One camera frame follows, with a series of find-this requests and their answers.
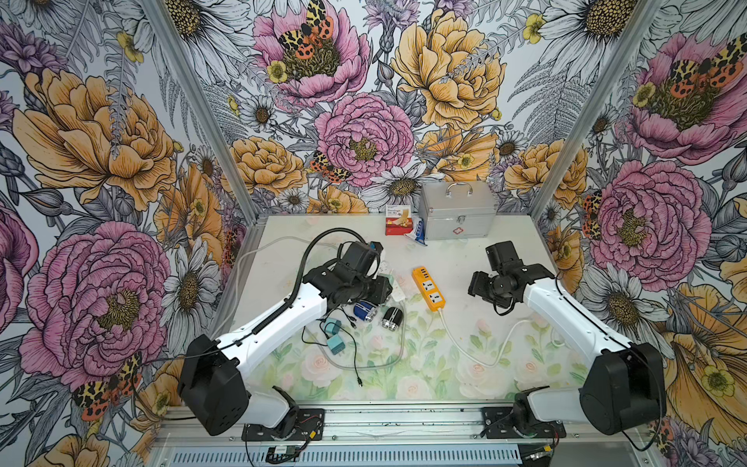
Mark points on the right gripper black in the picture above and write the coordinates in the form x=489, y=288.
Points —
x=477, y=287

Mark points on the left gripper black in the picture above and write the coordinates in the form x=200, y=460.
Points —
x=381, y=284

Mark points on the dark blue electric shaver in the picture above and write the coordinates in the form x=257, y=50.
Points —
x=365, y=311

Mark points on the teal usb charger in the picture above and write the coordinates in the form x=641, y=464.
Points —
x=336, y=344
x=331, y=327

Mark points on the orange power strip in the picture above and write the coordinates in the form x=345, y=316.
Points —
x=429, y=290

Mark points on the white power strip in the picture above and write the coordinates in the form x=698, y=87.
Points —
x=397, y=295

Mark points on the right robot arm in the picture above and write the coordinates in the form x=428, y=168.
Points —
x=624, y=388

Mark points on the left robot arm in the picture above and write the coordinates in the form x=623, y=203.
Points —
x=214, y=381

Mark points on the red cardboard box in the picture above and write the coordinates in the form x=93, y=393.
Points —
x=398, y=219

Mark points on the blue white packet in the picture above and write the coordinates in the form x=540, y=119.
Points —
x=417, y=234

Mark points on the silver metal case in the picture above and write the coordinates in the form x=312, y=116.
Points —
x=456, y=210

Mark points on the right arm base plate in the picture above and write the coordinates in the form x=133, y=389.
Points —
x=499, y=423

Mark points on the aluminium front rail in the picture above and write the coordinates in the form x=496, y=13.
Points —
x=379, y=423

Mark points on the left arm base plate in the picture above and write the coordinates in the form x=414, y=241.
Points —
x=299, y=425

